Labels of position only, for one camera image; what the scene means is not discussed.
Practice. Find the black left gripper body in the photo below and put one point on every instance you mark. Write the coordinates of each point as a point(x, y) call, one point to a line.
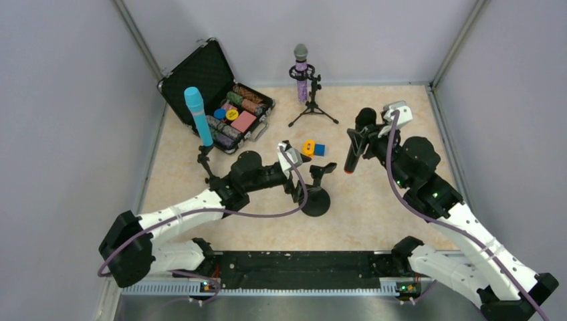
point(299, 185)

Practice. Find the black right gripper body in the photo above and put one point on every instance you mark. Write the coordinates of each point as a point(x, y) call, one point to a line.
point(370, 134)

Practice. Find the black round base stand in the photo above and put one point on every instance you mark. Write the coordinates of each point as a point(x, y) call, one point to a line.
point(318, 200)

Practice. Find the black orange-tipped microphone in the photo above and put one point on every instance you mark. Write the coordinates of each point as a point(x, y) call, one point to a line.
point(365, 122)

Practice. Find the black tripod mic stand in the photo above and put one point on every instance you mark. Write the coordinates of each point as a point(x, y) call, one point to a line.
point(203, 159)

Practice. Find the purple glitter microphone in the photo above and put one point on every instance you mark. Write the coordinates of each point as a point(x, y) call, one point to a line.
point(300, 53)

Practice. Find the teal blue microphone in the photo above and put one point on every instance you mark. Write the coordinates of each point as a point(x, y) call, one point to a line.
point(195, 104)

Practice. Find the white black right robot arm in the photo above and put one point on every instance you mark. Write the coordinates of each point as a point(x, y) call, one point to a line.
point(498, 284)

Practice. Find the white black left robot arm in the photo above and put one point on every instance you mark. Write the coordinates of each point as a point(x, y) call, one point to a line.
point(136, 246)

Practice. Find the blue toy block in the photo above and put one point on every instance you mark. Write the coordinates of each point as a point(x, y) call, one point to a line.
point(319, 149)

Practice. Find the yellow toy traffic light block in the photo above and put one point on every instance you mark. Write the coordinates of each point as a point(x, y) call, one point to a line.
point(308, 148)

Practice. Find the purple chip stack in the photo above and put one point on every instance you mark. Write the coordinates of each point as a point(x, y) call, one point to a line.
point(222, 140)

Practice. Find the red card deck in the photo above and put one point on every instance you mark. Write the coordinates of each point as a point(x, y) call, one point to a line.
point(244, 121)

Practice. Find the blue tan chip stack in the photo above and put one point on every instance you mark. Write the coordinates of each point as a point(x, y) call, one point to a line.
point(223, 128)

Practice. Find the black poker chip case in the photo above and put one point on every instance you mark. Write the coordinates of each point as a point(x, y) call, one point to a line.
point(208, 69)

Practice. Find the yellow big blind button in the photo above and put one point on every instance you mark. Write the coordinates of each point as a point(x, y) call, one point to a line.
point(232, 115)

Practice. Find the blue dealer button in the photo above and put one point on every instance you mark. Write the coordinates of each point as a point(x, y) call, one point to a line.
point(220, 114)

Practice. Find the red tan chip stack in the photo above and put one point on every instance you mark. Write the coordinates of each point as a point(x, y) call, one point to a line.
point(247, 100)

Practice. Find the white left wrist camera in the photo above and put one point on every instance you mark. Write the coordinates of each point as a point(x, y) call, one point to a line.
point(288, 157)

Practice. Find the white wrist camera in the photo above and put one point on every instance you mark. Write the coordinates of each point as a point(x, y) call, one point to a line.
point(288, 157)
point(399, 110)

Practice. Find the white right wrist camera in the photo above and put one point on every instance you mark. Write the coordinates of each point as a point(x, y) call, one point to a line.
point(399, 110)

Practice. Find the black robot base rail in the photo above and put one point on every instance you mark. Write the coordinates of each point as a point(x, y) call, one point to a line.
point(304, 270)

